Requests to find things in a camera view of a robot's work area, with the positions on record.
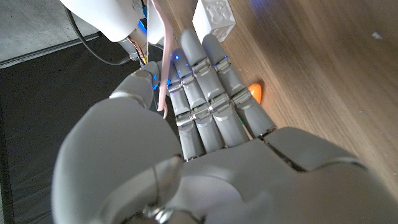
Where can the orange toy carrot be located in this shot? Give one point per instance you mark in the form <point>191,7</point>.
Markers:
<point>255,92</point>

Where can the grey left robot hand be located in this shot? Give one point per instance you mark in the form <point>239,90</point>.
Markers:
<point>217,174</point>

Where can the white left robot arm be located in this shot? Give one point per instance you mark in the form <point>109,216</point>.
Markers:
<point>102,15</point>

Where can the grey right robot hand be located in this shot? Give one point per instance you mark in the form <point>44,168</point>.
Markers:
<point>133,46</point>

